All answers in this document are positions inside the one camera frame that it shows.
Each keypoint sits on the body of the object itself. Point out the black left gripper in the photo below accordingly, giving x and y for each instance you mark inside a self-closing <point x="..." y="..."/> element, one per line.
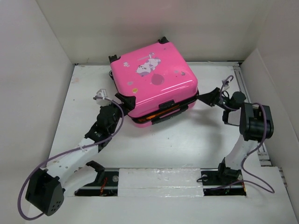
<point x="128" y="102"/>

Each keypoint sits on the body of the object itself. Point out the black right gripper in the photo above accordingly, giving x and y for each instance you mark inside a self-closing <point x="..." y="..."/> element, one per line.
<point x="210" y="97"/>

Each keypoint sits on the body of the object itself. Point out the orange cloth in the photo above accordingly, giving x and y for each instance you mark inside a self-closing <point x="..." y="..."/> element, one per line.
<point x="154" y="115"/>

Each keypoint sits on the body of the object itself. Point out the pink suitcase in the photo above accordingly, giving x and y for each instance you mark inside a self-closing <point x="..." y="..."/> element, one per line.
<point x="159" y="77"/>

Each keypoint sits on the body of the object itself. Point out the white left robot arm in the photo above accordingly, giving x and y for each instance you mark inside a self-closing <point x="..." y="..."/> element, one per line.
<point x="46" y="185"/>

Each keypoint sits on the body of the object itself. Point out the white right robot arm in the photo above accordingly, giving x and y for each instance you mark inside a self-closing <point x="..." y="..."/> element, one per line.
<point x="233" y="163"/>

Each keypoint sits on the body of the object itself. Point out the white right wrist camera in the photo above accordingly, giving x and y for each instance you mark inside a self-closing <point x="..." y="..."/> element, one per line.
<point x="225" y="83"/>

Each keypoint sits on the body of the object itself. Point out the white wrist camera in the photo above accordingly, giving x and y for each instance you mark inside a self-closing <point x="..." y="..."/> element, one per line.
<point x="225" y="83"/>
<point x="100" y="97"/>

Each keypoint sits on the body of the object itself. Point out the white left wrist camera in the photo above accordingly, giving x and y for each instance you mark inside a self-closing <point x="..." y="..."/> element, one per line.
<point x="100" y="97"/>

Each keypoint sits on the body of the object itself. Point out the aluminium rail right edge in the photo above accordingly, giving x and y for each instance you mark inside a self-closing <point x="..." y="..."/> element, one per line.
<point x="253" y="122"/>

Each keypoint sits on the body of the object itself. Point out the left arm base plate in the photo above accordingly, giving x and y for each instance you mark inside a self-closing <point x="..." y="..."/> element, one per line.
<point x="105" y="183"/>

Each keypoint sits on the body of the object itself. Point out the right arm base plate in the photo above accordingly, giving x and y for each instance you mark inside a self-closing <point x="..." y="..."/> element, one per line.
<point x="216" y="185"/>

